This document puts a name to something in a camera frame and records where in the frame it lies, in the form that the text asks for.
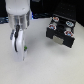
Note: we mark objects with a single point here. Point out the red blue label kcup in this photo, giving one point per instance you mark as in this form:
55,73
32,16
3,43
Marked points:
68,33

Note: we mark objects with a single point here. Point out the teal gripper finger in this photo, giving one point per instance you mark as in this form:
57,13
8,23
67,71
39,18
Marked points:
13,37

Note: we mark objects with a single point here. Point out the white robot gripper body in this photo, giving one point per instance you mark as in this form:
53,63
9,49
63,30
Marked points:
18,13

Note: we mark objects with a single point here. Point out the black kcup holder drawer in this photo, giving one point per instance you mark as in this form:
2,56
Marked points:
55,31

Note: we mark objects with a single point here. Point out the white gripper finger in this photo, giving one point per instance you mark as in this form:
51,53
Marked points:
20,46

